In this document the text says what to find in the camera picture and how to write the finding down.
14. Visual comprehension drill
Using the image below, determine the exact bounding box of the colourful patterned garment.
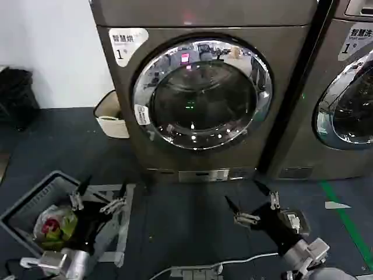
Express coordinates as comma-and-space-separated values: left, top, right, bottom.
32, 204, 79, 251

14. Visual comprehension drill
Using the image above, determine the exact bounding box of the green floor tape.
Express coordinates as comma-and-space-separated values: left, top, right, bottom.
319, 180, 373, 250

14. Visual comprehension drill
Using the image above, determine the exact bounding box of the white cable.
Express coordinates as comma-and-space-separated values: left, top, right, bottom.
151, 251, 281, 280

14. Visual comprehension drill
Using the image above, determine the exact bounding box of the round glass dryer door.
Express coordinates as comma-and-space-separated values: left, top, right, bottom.
311, 48, 373, 151
132, 32, 276, 151

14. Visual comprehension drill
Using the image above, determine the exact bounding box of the grey front-load dryer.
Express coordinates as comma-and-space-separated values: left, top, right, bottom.
89, 0, 336, 184
266, 0, 373, 182

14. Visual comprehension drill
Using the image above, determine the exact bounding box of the white waste bin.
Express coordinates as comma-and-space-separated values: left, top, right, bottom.
93, 89, 131, 139

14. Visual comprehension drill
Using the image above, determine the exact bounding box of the white paper scrap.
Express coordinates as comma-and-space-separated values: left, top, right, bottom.
324, 201, 352, 211

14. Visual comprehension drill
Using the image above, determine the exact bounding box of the small white door sticker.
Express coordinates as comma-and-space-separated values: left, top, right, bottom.
134, 103, 151, 127

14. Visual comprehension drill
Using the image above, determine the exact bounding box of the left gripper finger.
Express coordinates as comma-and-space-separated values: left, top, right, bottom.
99, 183, 128, 215
69, 174, 93, 211

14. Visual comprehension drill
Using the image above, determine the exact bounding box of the white number label sticker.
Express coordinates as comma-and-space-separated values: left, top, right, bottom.
337, 20, 373, 62
108, 27, 150, 68

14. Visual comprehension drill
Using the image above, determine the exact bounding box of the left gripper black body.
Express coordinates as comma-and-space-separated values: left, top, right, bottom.
73, 201, 109, 252

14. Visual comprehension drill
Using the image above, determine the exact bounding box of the grey plastic laundry basket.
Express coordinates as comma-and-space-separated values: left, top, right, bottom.
0, 170, 136, 268

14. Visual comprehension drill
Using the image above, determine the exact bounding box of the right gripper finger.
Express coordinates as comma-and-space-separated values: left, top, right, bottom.
224, 195, 261, 226
252, 179, 282, 211

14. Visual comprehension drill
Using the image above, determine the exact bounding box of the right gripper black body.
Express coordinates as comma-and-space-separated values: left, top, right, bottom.
251, 202, 304, 256

